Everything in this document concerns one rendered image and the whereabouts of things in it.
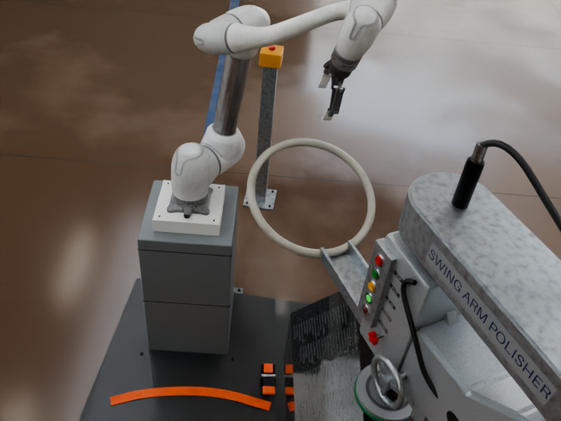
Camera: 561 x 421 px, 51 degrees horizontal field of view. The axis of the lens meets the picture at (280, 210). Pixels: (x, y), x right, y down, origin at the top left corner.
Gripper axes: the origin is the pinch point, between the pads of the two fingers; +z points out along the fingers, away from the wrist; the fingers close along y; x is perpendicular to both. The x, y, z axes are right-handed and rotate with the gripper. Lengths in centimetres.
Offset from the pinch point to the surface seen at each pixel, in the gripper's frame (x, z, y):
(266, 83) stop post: 8, 101, -88
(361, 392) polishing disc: 9, 31, 93
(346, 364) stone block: 11, 46, 81
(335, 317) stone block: 13, 57, 60
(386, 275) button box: 0, -22, 72
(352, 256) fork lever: 12, 26, 47
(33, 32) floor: -154, 289, -279
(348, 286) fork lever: 7, 23, 59
